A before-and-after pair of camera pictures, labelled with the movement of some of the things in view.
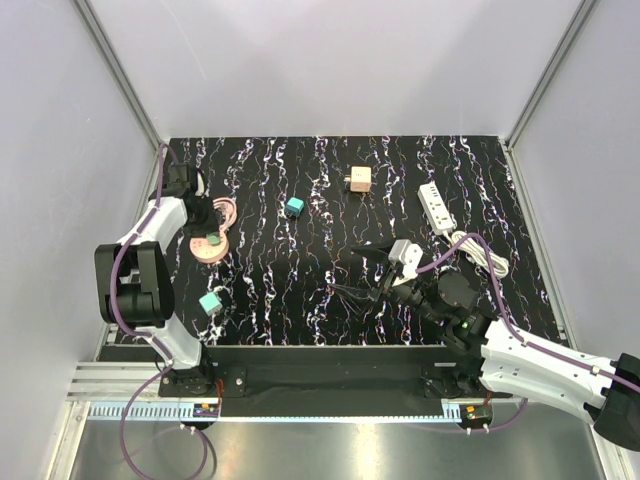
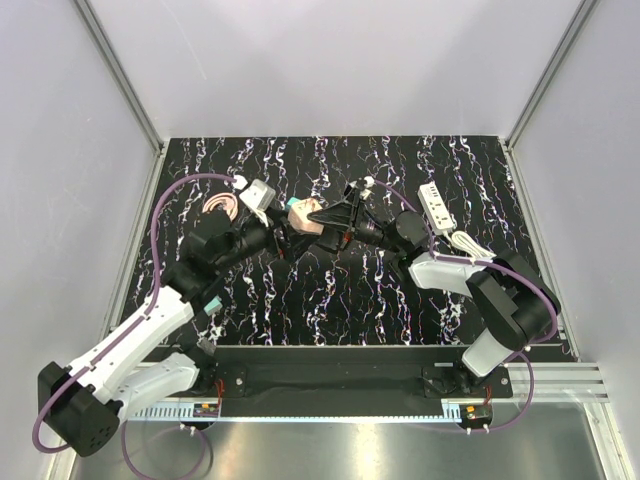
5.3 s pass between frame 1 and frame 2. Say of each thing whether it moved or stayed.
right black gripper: moved
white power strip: stayed
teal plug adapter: stayed
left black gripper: moved
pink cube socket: moved
